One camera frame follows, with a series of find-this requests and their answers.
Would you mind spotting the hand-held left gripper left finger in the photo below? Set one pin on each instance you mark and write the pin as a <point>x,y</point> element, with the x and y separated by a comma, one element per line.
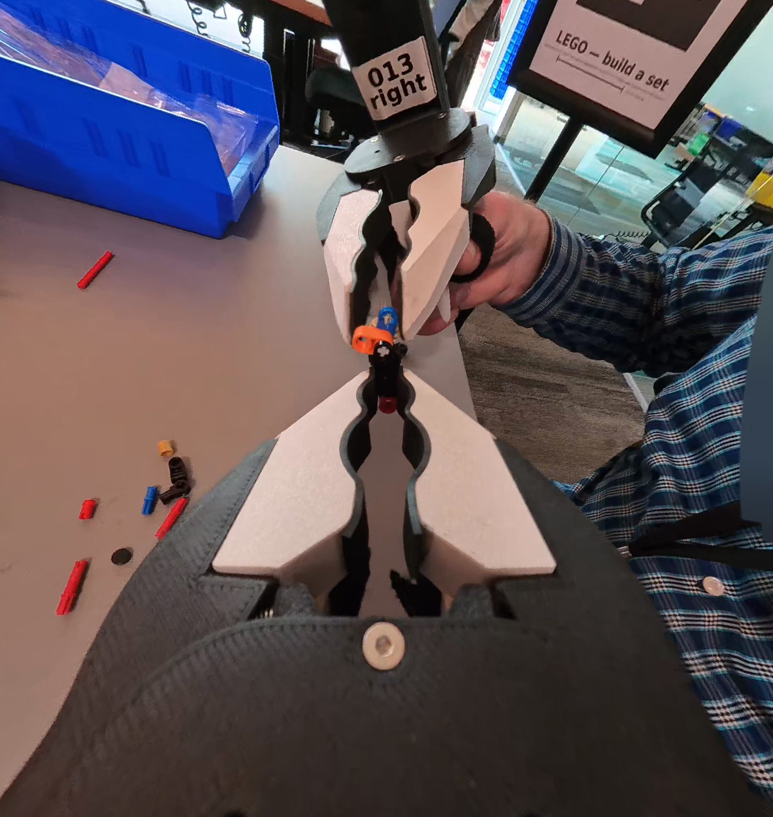
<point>284,510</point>

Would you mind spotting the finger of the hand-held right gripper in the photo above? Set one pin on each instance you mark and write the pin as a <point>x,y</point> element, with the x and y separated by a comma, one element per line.
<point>345,255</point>
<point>434,242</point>

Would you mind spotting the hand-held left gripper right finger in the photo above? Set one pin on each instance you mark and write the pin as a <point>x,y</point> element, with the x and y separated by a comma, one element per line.
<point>482,510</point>

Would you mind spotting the small orange blue lego assembly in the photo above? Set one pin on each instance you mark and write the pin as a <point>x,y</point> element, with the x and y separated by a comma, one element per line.
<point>380,341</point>

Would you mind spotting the long red lego pin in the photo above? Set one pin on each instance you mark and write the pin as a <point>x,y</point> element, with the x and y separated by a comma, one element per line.
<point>72,587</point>
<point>171,517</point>

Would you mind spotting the person's right forearm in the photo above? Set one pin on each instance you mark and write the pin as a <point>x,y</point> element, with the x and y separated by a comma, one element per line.
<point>616,300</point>

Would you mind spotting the black lego pin connector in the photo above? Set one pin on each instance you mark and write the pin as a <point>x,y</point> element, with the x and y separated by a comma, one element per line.
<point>179,479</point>

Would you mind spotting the blue lego pin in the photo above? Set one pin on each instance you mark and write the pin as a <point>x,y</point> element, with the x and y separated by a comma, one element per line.
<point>149,500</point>

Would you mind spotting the black round lego piece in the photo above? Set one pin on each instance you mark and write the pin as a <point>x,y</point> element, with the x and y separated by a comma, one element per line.
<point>121,555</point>

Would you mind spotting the short red lego pin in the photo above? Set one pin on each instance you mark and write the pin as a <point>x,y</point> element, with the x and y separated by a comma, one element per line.
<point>87,509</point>

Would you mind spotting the long red lego axle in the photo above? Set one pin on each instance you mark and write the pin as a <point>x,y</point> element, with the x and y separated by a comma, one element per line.
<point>95,269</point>

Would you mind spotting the person's right hand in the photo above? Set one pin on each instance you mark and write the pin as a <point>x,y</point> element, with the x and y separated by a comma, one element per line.
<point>520,249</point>

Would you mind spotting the black framed sign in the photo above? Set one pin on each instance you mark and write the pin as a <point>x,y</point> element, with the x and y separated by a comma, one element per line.
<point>591,89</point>

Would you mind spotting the large blue storage bin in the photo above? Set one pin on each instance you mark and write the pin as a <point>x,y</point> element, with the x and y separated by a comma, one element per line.
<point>137,147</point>

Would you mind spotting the person's plaid shirt torso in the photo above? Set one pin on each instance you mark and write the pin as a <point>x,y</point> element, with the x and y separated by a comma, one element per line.
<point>712,638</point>

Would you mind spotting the flat clear plastic bag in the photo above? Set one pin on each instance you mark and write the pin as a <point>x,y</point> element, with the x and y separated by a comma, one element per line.
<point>73,70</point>

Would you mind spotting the yellow storage bin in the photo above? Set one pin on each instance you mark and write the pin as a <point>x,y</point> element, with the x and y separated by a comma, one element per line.
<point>769,185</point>

